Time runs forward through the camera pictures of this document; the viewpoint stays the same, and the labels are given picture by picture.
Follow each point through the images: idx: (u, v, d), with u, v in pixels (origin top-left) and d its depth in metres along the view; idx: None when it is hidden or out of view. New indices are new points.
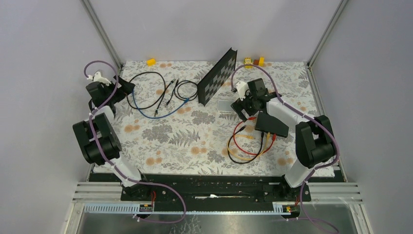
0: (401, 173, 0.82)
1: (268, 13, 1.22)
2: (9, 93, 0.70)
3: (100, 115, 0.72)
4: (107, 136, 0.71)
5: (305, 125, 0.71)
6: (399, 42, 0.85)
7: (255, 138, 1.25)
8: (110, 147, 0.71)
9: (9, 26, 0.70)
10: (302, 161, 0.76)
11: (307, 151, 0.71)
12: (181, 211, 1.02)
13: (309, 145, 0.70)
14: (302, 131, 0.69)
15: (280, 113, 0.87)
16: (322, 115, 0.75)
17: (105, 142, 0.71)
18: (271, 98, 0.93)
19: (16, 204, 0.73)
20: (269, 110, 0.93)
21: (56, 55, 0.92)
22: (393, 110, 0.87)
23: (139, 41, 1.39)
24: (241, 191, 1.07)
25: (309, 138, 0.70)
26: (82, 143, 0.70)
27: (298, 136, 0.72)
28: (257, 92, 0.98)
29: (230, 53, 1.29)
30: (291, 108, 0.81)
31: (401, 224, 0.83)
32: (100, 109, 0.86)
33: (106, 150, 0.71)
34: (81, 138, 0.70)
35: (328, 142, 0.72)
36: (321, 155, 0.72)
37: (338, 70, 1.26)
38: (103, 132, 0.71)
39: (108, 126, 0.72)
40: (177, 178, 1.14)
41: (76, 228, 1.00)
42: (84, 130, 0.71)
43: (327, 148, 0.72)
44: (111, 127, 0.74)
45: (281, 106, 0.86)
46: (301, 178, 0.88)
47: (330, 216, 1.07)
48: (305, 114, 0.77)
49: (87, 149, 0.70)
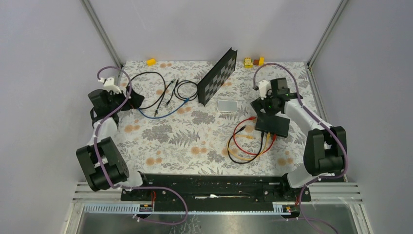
0: (401, 173, 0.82)
1: (268, 13, 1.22)
2: (8, 93, 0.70)
3: (105, 142, 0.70)
4: (114, 164, 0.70)
5: (318, 132, 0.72)
6: (398, 42, 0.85)
7: (255, 138, 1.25)
8: (117, 175, 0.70)
9: (8, 25, 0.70)
10: (308, 167, 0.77)
11: (314, 159, 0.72)
12: (182, 211, 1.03)
13: (318, 152, 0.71)
14: (313, 137, 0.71)
15: (297, 116, 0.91)
16: (339, 126, 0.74)
17: (111, 169, 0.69)
18: (291, 98, 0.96)
19: (16, 204, 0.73)
20: (286, 109, 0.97)
21: (56, 55, 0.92)
22: (393, 110, 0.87)
23: (139, 41, 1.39)
24: (241, 191, 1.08)
25: (319, 146, 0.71)
26: (88, 171, 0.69)
27: (309, 141, 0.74)
28: (278, 90, 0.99)
29: (230, 53, 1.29)
30: (310, 114, 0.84)
31: (402, 224, 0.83)
32: (104, 123, 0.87)
33: (112, 179, 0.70)
34: (86, 166, 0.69)
35: (339, 155, 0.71)
36: (329, 166, 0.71)
37: (338, 70, 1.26)
38: (109, 160, 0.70)
39: (114, 153, 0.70)
40: (177, 178, 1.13)
41: (76, 228, 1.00)
42: (88, 155, 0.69)
43: (336, 160, 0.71)
44: (117, 152, 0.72)
45: (300, 108, 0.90)
46: (302, 182, 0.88)
47: (329, 216, 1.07)
48: (321, 122, 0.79)
49: (94, 177, 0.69)
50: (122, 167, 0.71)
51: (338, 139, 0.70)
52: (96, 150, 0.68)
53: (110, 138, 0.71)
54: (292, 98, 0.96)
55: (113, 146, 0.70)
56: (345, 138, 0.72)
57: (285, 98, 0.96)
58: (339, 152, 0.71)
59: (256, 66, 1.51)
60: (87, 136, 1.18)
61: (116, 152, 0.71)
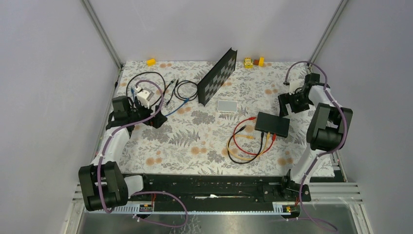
0: (401, 173, 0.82)
1: (268, 14, 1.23)
2: (8, 93, 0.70)
3: (108, 167, 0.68)
4: (113, 191, 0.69)
5: (326, 106, 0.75)
6: (398, 42, 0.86)
7: (255, 138, 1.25)
8: (114, 201, 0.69)
9: (8, 25, 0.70)
10: (308, 139, 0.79)
11: (315, 127, 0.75)
12: (182, 211, 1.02)
13: (320, 123, 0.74)
14: (320, 107, 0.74)
15: (317, 98, 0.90)
16: (348, 108, 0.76)
17: (108, 195, 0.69)
18: (319, 84, 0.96)
19: (16, 204, 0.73)
20: (310, 94, 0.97)
21: (56, 54, 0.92)
22: (393, 110, 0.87)
23: (139, 41, 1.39)
24: (241, 191, 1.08)
25: (324, 118, 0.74)
26: (85, 192, 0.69)
27: (315, 112, 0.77)
28: (309, 78, 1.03)
29: (230, 53, 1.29)
30: (327, 94, 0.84)
31: (402, 224, 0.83)
32: (116, 134, 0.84)
33: (108, 203, 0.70)
34: (85, 188, 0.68)
35: (339, 134, 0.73)
36: (326, 141, 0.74)
37: (338, 70, 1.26)
38: (108, 186, 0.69)
39: (114, 182, 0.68)
40: (177, 178, 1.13)
41: (76, 228, 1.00)
42: (89, 175, 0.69)
43: (334, 137, 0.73)
44: (119, 178, 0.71)
45: (321, 91, 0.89)
46: (302, 170, 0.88)
47: (330, 216, 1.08)
48: (334, 100, 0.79)
49: (90, 198, 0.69)
50: (121, 195, 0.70)
51: (344, 115, 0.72)
52: (98, 174, 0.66)
53: (113, 165, 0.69)
54: (319, 84, 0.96)
55: (115, 174, 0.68)
56: (350, 120, 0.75)
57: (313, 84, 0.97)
58: (340, 130, 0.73)
59: (256, 66, 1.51)
60: (87, 136, 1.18)
61: (117, 178, 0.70)
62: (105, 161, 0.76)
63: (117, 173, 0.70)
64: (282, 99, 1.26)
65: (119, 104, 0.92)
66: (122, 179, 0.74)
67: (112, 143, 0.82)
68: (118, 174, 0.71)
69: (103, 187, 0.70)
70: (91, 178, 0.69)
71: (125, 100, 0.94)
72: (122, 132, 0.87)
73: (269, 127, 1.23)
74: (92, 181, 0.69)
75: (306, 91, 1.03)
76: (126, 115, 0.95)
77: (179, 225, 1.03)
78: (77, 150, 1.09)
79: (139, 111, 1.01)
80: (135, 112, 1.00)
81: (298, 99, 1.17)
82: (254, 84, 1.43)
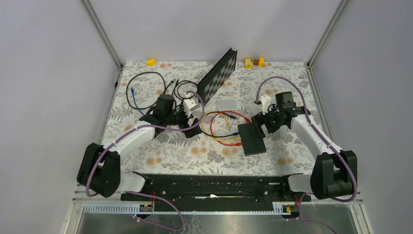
0: (400, 172, 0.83)
1: (268, 13, 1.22)
2: (8, 92, 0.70)
3: (111, 156, 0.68)
4: (102, 179, 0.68)
5: (328, 158, 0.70)
6: (399, 41, 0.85)
7: (268, 147, 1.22)
8: (99, 188, 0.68)
9: (8, 24, 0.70)
10: (314, 191, 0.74)
11: (324, 185, 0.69)
12: (174, 211, 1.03)
13: (328, 179, 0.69)
14: (324, 164, 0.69)
15: (306, 136, 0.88)
16: (349, 150, 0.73)
17: (96, 181, 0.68)
18: (297, 112, 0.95)
19: (17, 202, 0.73)
20: (295, 129, 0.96)
21: (56, 53, 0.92)
22: (393, 109, 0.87)
23: (139, 41, 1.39)
24: (241, 191, 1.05)
25: (329, 172, 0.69)
26: (83, 167, 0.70)
27: (318, 167, 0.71)
28: (282, 107, 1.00)
29: (230, 53, 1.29)
30: (319, 135, 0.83)
31: (402, 225, 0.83)
32: (140, 130, 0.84)
33: (94, 188, 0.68)
34: (84, 163, 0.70)
35: (348, 181, 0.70)
36: (339, 194, 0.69)
37: (338, 70, 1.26)
38: (102, 172, 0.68)
39: (108, 171, 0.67)
40: (177, 178, 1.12)
41: (76, 228, 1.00)
42: (92, 154, 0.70)
43: (345, 185, 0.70)
44: (115, 171, 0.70)
45: (306, 126, 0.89)
46: (304, 189, 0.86)
47: (329, 216, 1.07)
48: (331, 145, 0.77)
49: (84, 174, 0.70)
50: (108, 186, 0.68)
51: (349, 167, 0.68)
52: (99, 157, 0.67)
53: (116, 157, 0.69)
54: (300, 113, 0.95)
55: (112, 165, 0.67)
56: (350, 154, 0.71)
57: (292, 113, 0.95)
58: (349, 179, 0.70)
59: (256, 66, 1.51)
60: (87, 136, 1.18)
61: (113, 170, 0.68)
62: (113, 149, 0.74)
63: (116, 166, 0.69)
64: (256, 119, 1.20)
65: (162, 103, 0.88)
66: (118, 173, 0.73)
67: (132, 135, 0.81)
68: (117, 167, 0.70)
69: (97, 171, 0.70)
70: (93, 156, 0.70)
71: (170, 101, 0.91)
72: (147, 130, 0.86)
73: (246, 136, 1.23)
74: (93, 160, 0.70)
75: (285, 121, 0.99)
76: (163, 115, 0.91)
77: (178, 229, 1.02)
78: (77, 150, 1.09)
79: (178, 115, 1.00)
80: (173, 115, 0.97)
81: (273, 119, 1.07)
82: (254, 84, 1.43)
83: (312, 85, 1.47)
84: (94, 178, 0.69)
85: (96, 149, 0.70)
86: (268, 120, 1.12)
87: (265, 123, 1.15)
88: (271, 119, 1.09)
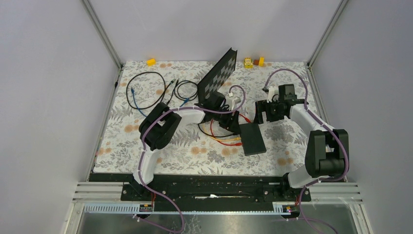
0: (401, 173, 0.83)
1: (268, 13, 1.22)
2: (7, 93, 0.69)
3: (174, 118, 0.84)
4: (160, 132, 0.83)
5: (320, 133, 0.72)
6: (399, 42, 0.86)
7: (268, 148, 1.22)
8: (153, 139, 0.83)
9: (8, 25, 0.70)
10: (308, 170, 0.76)
11: (315, 159, 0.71)
12: (176, 211, 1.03)
13: (320, 153, 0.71)
14: (315, 138, 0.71)
15: (301, 120, 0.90)
16: (342, 128, 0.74)
17: (154, 133, 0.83)
18: (296, 103, 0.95)
19: (16, 203, 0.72)
20: (291, 115, 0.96)
21: (56, 53, 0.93)
22: (393, 110, 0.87)
23: (139, 41, 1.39)
24: (241, 191, 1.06)
25: (321, 146, 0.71)
26: (148, 117, 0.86)
27: (310, 142, 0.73)
28: (283, 97, 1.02)
29: (230, 53, 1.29)
30: (314, 117, 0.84)
31: (402, 225, 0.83)
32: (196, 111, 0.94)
33: (149, 138, 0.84)
34: (150, 115, 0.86)
35: (341, 159, 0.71)
36: (331, 169, 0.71)
37: (338, 70, 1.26)
38: (162, 127, 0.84)
39: (168, 128, 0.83)
40: (177, 178, 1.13)
41: (76, 229, 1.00)
42: (160, 110, 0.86)
43: (337, 163, 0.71)
44: (170, 131, 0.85)
45: (303, 112, 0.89)
46: (302, 183, 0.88)
47: (330, 216, 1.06)
48: (324, 124, 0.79)
49: (146, 123, 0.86)
50: (162, 140, 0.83)
51: (340, 142, 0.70)
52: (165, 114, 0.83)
53: (176, 119, 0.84)
54: (299, 103, 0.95)
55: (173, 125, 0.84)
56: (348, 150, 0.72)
57: (291, 103, 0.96)
58: (341, 155, 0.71)
59: (256, 66, 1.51)
60: (87, 136, 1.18)
61: (171, 129, 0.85)
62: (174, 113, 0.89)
63: (173, 126, 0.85)
64: (258, 106, 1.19)
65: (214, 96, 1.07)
66: (170, 134, 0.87)
67: (189, 110, 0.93)
68: (173, 128, 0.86)
69: (156, 126, 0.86)
70: (159, 113, 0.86)
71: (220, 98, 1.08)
72: (200, 114, 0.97)
73: (245, 134, 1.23)
74: (158, 115, 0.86)
75: (285, 112, 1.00)
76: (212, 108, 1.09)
77: (178, 231, 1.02)
78: (77, 150, 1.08)
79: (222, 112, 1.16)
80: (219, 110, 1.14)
81: (275, 108, 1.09)
82: (255, 84, 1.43)
83: (312, 85, 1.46)
84: (152, 130, 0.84)
85: (163, 109, 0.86)
86: (271, 109, 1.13)
87: (267, 113, 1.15)
88: (272, 108, 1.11)
